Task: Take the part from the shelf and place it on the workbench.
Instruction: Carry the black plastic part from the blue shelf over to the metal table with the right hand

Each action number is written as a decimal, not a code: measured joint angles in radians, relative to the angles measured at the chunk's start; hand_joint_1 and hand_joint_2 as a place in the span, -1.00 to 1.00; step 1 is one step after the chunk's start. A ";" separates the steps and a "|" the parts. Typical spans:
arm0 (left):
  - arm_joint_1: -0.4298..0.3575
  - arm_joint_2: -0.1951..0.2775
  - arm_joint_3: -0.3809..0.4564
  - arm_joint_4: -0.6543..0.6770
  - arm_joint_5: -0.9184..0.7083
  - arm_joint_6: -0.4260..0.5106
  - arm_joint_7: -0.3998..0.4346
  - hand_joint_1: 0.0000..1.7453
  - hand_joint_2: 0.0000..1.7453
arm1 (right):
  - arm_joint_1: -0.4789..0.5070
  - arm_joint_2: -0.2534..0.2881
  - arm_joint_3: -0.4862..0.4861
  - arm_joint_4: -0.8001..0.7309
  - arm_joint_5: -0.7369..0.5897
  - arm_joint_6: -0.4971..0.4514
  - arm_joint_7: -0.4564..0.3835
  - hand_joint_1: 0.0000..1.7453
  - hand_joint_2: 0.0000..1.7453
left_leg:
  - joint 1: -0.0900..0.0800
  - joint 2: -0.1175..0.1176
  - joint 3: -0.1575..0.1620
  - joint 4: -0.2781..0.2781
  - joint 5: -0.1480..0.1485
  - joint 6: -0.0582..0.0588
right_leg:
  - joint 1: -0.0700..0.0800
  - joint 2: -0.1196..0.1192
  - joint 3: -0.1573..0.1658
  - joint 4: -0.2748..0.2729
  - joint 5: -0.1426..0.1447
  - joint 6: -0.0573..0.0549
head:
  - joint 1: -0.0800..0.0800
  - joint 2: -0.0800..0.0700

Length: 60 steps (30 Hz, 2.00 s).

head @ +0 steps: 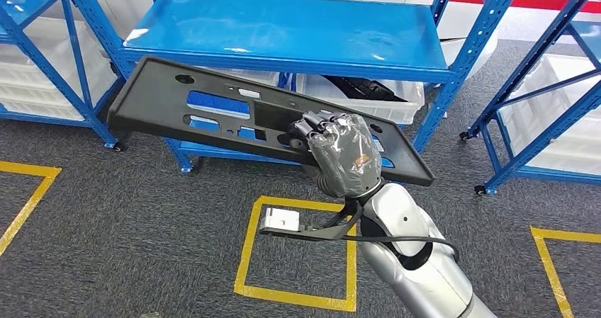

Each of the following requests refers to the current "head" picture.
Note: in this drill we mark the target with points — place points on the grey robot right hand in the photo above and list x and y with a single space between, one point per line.
347 156

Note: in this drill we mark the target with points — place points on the black plastic panel part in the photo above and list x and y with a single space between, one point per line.
150 100

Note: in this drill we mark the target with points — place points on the yellow floor tape square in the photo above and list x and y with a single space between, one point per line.
28 167
547 269

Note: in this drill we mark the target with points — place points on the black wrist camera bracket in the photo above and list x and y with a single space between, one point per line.
328 231

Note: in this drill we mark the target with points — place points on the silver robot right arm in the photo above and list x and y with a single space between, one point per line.
413 241

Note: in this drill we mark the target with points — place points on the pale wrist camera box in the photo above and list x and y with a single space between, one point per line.
280 218

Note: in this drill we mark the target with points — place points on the blue metal shelf rack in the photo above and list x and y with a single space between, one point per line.
530 65
33 6
281 25

